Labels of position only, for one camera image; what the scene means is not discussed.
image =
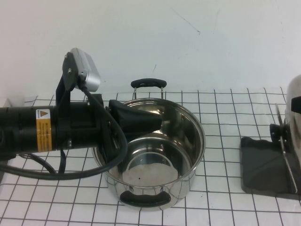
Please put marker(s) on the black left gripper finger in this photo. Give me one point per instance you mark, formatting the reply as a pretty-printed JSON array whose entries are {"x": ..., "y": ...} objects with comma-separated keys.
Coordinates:
[
  {"x": 131, "y": 109},
  {"x": 141, "y": 129}
]

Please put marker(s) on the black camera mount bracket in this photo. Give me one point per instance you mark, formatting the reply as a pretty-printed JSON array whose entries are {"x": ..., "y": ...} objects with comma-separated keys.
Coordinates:
[{"x": 68, "y": 70}]

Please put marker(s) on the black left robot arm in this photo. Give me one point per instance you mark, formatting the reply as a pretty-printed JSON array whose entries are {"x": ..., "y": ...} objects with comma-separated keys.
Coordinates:
[{"x": 21, "y": 131}]

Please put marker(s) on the white black-grid tablecloth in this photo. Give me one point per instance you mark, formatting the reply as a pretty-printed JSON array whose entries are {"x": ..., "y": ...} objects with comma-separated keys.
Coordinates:
[{"x": 223, "y": 117}]

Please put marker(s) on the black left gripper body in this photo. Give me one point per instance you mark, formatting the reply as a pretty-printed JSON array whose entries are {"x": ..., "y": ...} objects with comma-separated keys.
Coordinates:
[{"x": 80, "y": 122}]

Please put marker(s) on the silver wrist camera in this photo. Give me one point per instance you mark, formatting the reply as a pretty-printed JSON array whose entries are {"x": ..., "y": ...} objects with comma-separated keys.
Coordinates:
[{"x": 88, "y": 68}]

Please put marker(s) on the stainless steel pot lid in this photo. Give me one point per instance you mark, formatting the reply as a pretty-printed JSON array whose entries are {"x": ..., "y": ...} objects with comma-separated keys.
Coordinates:
[{"x": 294, "y": 131}]

